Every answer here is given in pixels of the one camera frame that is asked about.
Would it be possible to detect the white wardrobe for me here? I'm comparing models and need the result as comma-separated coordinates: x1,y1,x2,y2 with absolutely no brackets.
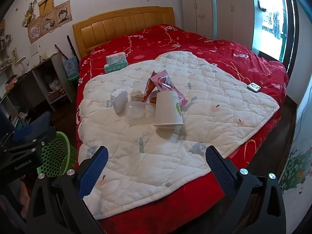
180,0,255,50

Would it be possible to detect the blue paper bag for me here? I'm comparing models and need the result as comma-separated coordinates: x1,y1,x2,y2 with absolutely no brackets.
62,57,80,78

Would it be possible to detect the pink snack wrapper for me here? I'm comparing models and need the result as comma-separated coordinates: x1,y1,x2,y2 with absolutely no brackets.
149,70,188,113

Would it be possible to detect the flower wall sticker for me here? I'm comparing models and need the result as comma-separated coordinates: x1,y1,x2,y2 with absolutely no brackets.
279,139,312,191

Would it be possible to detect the clear plastic container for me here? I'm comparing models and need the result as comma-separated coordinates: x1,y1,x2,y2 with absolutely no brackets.
125,101,156,125

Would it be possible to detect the red patterned bedspread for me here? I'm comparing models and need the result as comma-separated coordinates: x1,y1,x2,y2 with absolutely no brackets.
75,24,289,227

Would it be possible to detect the white tissue pack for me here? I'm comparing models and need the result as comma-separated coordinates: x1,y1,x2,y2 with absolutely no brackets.
105,52,128,65

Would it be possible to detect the brown cartoon wall poster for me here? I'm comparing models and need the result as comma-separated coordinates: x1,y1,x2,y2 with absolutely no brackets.
40,15,58,33
27,21,42,44
38,0,54,15
54,1,73,23

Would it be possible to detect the white quilted blanket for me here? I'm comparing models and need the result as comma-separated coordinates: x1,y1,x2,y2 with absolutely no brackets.
77,51,280,221

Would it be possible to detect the glass balcony door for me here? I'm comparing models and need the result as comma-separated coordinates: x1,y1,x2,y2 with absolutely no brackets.
252,0,299,74

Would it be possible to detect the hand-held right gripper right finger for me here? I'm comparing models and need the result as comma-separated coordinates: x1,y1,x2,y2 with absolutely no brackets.
205,145,287,234

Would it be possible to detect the white packet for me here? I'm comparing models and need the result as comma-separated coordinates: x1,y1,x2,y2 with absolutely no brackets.
111,89,128,114

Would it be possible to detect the white paper cup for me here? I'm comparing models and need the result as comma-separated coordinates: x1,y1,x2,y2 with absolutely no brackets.
153,91,184,128

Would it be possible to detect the white bookshelf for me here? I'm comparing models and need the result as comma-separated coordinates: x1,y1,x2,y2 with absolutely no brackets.
0,19,13,72

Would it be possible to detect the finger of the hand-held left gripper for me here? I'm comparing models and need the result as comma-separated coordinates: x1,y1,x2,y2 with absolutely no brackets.
5,127,57,155
0,125,42,149

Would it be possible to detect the cartoon figure wall sticker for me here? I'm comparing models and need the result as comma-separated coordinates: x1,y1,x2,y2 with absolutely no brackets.
22,1,39,28

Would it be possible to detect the person's left hand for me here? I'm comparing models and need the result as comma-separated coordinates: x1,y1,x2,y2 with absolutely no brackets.
18,174,33,215

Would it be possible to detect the dark toy sword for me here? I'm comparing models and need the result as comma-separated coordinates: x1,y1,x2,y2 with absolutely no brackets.
55,44,69,60
67,35,80,62

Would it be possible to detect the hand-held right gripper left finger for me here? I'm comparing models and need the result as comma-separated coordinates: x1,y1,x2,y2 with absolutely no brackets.
26,146,109,234

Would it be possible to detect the green plastic basket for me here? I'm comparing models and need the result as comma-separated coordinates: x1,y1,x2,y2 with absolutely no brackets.
36,132,78,178

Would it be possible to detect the teal tissue pack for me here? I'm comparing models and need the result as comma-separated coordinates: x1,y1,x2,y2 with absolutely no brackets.
104,61,129,74

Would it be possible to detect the white desk lamp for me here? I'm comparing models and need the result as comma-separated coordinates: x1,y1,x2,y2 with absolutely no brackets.
16,56,28,74

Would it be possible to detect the green plastic stool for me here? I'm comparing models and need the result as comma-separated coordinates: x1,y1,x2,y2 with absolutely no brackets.
68,74,80,93

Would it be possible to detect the wooden bed headboard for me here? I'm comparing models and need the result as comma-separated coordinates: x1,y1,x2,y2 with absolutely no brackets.
72,6,176,59

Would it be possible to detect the grey open shelf unit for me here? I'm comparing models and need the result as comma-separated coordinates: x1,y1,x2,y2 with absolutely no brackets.
0,51,76,127

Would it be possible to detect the paper ball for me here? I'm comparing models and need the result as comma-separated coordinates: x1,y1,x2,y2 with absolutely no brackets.
130,90,144,101

